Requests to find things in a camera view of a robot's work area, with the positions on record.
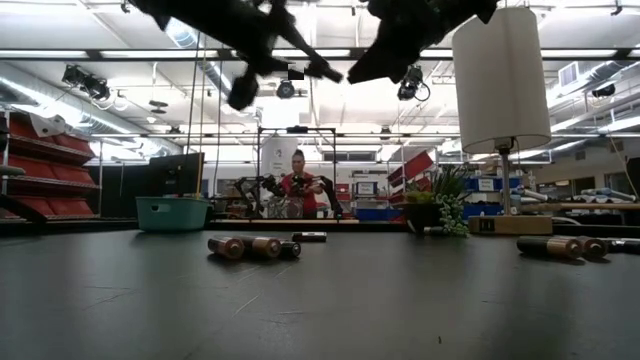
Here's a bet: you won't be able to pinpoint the potted artificial succulent plant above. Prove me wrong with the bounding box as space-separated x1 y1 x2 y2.
401 166 471 239

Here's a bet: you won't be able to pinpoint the black background monitor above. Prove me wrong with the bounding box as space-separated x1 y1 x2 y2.
148 152 206 197

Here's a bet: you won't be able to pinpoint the red bin shelving rack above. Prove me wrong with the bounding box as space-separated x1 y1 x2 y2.
0 110 103 224

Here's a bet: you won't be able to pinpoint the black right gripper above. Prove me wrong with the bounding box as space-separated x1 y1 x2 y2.
348 0 501 85

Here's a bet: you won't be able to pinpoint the blue background shelf bins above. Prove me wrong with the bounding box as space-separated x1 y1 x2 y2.
462 176 507 194

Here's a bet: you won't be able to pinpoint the black ceiling spotlight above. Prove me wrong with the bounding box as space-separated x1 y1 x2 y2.
61 63 112 103

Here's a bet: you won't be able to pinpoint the white shade table lamp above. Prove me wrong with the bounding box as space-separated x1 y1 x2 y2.
451 6 554 237

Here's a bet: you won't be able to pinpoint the black round ceiling camera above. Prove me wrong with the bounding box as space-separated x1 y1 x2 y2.
275 78 297 101

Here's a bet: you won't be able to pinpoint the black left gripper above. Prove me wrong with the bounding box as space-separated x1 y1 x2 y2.
130 0 345 112

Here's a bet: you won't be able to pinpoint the white background banner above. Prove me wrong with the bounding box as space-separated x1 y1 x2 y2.
260 137 300 177

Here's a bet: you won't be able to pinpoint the person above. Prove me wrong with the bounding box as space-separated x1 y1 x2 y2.
278 148 326 220

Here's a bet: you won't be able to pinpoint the blue storage bin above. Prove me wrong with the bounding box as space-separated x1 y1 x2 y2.
356 208 403 223

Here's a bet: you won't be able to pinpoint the black hanging camera with cable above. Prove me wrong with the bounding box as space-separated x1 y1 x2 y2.
396 64 432 104

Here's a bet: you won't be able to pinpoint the tilted red bin rack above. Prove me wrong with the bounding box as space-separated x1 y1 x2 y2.
387 150 435 190

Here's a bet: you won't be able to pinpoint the background wooden worktable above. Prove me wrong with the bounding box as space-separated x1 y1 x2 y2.
519 185 640 226

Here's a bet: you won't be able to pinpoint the teal plastic bin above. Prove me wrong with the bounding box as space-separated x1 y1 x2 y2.
134 195 212 233

